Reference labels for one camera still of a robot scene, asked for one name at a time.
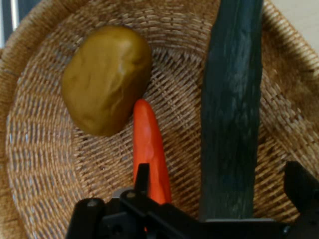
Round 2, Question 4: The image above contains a woven wicker basket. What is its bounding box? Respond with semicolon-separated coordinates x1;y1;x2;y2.
0;0;319;239

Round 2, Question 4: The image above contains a brown toy potato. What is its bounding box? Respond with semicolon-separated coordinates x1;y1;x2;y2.
60;24;153;137

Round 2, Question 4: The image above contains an orange toy carrot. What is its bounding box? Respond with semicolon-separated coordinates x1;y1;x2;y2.
132;98;173;233

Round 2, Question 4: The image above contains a dark green toy cucumber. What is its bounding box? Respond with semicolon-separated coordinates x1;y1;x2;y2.
198;0;265;221

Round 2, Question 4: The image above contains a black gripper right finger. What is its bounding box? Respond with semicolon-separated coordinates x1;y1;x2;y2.
284;160;319;239

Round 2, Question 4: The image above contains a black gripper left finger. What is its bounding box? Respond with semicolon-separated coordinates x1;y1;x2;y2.
64;162;200;239

